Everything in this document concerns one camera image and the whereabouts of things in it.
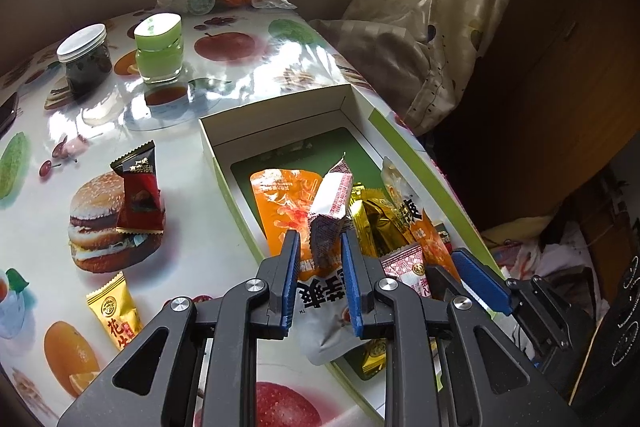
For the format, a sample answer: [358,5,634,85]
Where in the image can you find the white crumpled plastic bag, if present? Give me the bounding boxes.
[492,227,601,303]

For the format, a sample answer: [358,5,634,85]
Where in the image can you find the large orange snack packet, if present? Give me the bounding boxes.
[249,168,363,365]

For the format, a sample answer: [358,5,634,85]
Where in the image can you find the black object white print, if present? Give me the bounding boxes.
[570,252,640,427]

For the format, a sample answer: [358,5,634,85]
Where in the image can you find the dark red snack packet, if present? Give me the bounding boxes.
[110,141,167,235]

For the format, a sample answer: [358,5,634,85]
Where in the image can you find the red white patterned snack packet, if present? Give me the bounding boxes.
[380,243,436,300]
[307,152,355,270]

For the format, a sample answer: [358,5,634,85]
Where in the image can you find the long gold foil snack packet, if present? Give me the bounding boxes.
[349,188,407,258]

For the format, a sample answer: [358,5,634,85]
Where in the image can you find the small gold foil snack packet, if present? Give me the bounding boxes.
[360,339,388,380]

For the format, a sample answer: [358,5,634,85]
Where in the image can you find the grey orange tofu snack packet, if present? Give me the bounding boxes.
[381,156,461,280]

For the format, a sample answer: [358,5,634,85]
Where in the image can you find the cream patterned curtain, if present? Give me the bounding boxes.
[307,0,531,135]

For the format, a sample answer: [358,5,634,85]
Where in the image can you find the dark mobile phone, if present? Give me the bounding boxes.
[0,92,20,132]

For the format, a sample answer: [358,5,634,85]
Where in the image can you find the yellow triangular snack packet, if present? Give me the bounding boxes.
[85,271,143,353]

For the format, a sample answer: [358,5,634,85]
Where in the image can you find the clear jar dark contents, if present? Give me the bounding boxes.
[56,23,113,100]

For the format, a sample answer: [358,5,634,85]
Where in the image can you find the green plastic jar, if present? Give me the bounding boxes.
[133,13,183,85]

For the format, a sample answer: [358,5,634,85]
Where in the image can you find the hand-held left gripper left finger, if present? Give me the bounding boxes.
[56,229,302,427]

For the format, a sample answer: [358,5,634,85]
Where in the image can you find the food printed tablecloth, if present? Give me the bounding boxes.
[0,4,436,427]

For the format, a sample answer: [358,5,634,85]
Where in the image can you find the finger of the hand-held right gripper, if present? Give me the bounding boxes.
[426,263,468,305]
[450,248,516,317]

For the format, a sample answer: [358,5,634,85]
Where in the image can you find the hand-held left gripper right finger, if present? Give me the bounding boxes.
[340,229,583,427]

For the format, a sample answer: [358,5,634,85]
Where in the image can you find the brown wooden cabinet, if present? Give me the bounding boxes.
[435,0,640,228]

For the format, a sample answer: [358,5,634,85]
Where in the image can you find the white green cardboard box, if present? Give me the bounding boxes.
[198,82,506,413]

